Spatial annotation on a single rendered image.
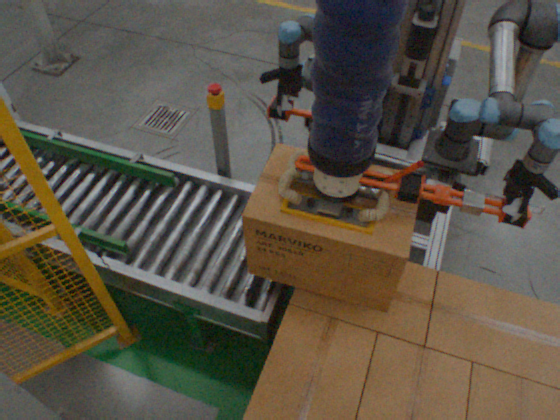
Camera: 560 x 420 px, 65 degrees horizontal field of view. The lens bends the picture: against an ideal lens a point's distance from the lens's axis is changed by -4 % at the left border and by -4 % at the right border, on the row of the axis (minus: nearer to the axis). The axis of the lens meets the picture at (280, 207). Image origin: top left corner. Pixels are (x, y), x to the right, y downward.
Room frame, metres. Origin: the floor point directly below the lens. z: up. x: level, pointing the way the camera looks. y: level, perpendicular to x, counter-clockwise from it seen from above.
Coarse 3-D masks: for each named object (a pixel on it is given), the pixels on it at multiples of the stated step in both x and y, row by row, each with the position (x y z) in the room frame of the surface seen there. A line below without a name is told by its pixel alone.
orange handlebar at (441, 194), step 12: (300, 156) 1.19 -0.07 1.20; (300, 168) 1.14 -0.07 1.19; (312, 168) 1.13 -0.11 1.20; (360, 180) 1.08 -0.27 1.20; (372, 180) 1.07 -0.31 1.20; (396, 180) 1.08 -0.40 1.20; (444, 192) 1.02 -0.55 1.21; (456, 192) 1.02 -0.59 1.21; (444, 204) 0.99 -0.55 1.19; (456, 204) 0.98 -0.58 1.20; (492, 204) 0.98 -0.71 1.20
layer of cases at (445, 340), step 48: (432, 288) 1.03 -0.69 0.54; (480, 288) 1.04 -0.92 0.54; (288, 336) 0.80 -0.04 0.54; (336, 336) 0.80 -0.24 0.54; (384, 336) 0.80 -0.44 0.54; (432, 336) 0.80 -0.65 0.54; (480, 336) 0.80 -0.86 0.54; (528, 336) 0.80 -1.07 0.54; (288, 384) 0.60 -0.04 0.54; (336, 384) 0.60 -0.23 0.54; (384, 384) 0.60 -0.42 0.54; (432, 384) 0.60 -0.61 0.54; (480, 384) 0.60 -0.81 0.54; (528, 384) 0.60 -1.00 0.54
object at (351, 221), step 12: (288, 204) 1.06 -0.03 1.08; (300, 204) 1.06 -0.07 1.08; (312, 204) 1.05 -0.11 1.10; (348, 204) 1.07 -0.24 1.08; (300, 216) 1.02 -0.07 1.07; (312, 216) 1.01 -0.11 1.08; (324, 216) 1.01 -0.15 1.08; (336, 216) 1.01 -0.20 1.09; (348, 216) 1.00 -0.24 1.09; (348, 228) 0.97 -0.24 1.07; (360, 228) 0.96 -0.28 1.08; (372, 228) 0.96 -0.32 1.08
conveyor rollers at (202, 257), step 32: (32, 192) 1.58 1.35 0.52; (64, 192) 1.58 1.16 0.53; (96, 192) 1.57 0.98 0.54; (128, 192) 1.57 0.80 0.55; (32, 224) 1.35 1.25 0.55; (128, 224) 1.37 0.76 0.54; (160, 224) 1.37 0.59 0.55; (224, 224) 1.38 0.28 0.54; (128, 256) 1.19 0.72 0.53; (160, 256) 1.18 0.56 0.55; (224, 256) 1.19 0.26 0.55; (224, 288) 1.02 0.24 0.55
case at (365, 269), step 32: (288, 160) 1.30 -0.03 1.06; (256, 192) 1.14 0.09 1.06; (256, 224) 1.01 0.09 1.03; (288, 224) 0.99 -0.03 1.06; (320, 224) 0.99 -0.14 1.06; (384, 224) 0.99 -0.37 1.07; (256, 256) 1.01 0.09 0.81; (288, 256) 0.97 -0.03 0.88; (320, 256) 0.94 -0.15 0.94; (352, 256) 0.90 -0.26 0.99; (384, 256) 0.87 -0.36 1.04; (320, 288) 0.93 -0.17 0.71; (352, 288) 0.90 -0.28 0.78; (384, 288) 0.86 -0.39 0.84
